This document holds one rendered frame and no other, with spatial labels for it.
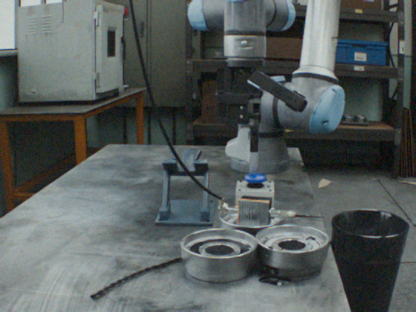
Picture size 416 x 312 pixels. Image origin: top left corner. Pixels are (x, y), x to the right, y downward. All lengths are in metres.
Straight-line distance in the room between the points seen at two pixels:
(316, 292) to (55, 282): 0.35
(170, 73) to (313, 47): 3.41
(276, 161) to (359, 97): 3.61
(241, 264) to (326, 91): 0.58
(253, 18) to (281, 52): 3.28
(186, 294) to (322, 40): 0.74
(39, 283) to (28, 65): 2.48
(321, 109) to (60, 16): 2.14
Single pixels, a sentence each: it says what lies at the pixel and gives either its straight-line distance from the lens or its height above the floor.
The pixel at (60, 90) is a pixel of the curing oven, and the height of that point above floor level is 0.88.
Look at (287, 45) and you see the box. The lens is 4.13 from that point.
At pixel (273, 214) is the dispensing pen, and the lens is 0.75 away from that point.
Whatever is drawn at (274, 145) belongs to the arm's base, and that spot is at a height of 0.87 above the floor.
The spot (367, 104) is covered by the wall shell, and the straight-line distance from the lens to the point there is 4.81.
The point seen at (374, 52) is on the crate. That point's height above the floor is 1.12.
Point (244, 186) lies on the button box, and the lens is 0.91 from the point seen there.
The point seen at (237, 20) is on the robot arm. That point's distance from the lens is 0.85.
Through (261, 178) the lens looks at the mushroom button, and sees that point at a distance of 0.90.
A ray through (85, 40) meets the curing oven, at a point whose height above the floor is 1.18.
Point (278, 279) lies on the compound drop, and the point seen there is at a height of 0.80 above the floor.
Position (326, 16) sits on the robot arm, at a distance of 1.19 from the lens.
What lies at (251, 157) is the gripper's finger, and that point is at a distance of 0.87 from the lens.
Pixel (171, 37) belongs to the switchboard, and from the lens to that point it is 4.50.
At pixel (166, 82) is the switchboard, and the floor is 0.79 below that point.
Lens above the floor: 1.10
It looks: 13 degrees down
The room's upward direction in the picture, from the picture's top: straight up
